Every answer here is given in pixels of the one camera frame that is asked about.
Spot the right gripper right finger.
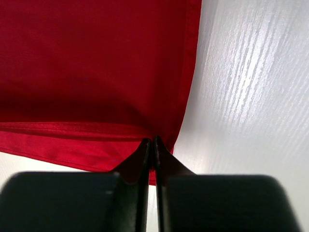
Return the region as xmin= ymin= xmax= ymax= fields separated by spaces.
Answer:
xmin=153 ymin=137 xmax=301 ymax=232

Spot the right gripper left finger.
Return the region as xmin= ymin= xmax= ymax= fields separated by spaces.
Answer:
xmin=0 ymin=139 xmax=151 ymax=232

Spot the red cloth napkin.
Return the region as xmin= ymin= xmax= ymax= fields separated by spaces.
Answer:
xmin=0 ymin=0 xmax=202 ymax=172

